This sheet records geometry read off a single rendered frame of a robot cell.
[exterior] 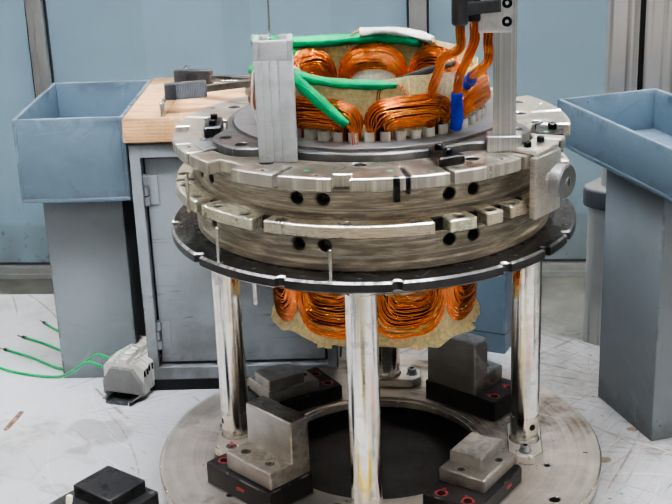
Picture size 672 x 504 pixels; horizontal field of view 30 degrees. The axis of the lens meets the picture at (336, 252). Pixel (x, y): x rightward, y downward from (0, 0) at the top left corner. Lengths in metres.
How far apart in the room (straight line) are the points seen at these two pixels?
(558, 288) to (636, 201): 2.52
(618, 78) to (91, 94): 0.57
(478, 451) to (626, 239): 0.26
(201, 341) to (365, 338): 0.38
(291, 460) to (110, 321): 0.35
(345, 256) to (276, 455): 0.21
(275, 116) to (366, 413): 0.24
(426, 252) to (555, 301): 2.66
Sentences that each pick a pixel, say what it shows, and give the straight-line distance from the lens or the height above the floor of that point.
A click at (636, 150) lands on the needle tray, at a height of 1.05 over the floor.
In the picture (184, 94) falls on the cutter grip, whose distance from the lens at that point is 1.21.
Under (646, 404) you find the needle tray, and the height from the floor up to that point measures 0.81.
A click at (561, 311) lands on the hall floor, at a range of 3.50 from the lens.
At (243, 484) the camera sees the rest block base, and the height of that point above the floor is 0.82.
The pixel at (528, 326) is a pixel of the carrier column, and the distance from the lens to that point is 1.07.
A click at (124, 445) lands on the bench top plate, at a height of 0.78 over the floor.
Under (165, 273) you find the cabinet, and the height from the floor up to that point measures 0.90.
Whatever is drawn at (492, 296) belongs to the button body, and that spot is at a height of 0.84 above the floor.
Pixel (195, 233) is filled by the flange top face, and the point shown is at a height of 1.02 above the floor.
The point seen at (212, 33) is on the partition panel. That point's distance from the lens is 3.34.
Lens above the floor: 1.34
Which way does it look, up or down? 20 degrees down
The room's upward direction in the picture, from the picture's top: 2 degrees counter-clockwise
